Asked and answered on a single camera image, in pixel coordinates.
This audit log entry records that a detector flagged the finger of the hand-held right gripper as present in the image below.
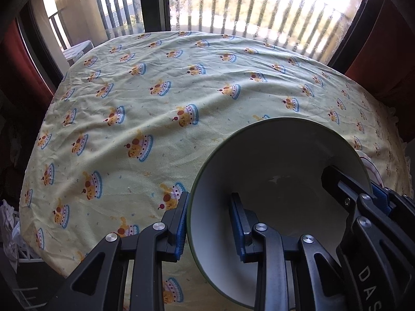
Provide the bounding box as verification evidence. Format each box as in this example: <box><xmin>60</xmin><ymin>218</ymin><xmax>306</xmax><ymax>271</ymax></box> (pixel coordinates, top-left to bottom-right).
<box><xmin>322</xmin><ymin>166</ymin><xmax>367</xmax><ymax>221</ymax></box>
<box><xmin>372</xmin><ymin>183</ymin><xmax>415</xmax><ymax>221</ymax></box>

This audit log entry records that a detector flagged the red curtain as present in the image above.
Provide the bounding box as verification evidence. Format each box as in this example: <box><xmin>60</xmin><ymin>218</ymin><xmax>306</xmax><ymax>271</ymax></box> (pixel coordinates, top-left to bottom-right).
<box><xmin>345</xmin><ymin>0</ymin><xmax>415</xmax><ymax>111</ymax></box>
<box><xmin>0</xmin><ymin>19</ymin><xmax>54</xmax><ymax>104</ymax></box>

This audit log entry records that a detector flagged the white floral bowl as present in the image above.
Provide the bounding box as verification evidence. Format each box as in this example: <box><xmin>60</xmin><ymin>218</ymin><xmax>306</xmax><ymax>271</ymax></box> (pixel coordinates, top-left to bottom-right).
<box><xmin>187</xmin><ymin>117</ymin><xmax>374</xmax><ymax>310</ymax></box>

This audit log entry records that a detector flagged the dark window frame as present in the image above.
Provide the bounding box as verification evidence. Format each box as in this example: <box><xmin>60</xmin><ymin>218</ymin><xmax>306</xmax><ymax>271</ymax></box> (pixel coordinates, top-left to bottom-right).
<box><xmin>16</xmin><ymin>0</ymin><xmax>383</xmax><ymax>88</ymax></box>

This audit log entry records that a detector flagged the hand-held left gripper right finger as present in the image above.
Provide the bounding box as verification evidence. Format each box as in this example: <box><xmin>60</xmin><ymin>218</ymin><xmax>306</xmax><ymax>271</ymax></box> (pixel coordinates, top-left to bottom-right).
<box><xmin>229</xmin><ymin>193</ymin><xmax>354</xmax><ymax>311</ymax></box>

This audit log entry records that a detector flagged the dark balcony railing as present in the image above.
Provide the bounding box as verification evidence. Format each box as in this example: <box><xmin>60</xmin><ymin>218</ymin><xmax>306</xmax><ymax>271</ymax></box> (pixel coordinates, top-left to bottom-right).
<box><xmin>49</xmin><ymin>0</ymin><xmax>143</xmax><ymax>43</ymax></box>

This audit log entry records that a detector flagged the white plastic chair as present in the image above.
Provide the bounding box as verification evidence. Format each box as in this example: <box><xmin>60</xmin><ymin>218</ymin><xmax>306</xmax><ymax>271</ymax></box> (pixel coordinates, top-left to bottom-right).
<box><xmin>61</xmin><ymin>40</ymin><xmax>94</xmax><ymax>67</ymax></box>

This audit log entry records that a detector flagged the red floral white plate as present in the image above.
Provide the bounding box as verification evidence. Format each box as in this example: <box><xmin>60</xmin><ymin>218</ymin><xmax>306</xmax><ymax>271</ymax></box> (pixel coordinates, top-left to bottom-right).
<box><xmin>355</xmin><ymin>149</ymin><xmax>383</xmax><ymax>188</ymax></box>

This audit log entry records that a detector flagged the white crumpled bag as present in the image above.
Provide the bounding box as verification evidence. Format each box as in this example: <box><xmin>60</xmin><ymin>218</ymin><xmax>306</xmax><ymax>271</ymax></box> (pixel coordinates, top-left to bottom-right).
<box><xmin>0</xmin><ymin>199</ymin><xmax>22</xmax><ymax>260</ymax></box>

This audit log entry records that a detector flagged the white wire rack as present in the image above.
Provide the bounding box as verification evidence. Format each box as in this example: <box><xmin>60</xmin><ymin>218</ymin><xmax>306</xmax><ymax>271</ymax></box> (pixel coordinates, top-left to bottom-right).
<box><xmin>13</xmin><ymin>246</ymin><xmax>44</xmax><ymax>300</ymax></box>

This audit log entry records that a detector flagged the yellow printed tablecloth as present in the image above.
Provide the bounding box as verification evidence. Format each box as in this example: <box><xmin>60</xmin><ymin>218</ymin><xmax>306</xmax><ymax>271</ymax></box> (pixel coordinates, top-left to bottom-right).
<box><xmin>19</xmin><ymin>31</ymin><xmax>412</xmax><ymax>311</ymax></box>

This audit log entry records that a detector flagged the light balcony railing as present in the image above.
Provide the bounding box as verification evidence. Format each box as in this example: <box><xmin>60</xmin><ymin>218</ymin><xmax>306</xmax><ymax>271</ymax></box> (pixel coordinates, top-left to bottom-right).
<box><xmin>169</xmin><ymin>0</ymin><xmax>360</xmax><ymax>62</ymax></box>

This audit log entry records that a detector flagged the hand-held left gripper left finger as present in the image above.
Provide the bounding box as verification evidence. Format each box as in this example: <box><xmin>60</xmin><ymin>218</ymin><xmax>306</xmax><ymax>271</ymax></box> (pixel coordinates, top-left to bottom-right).
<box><xmin>53</xmin><ymin>191</ymin><xmax>191</xmax><ymax>311</ymax></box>

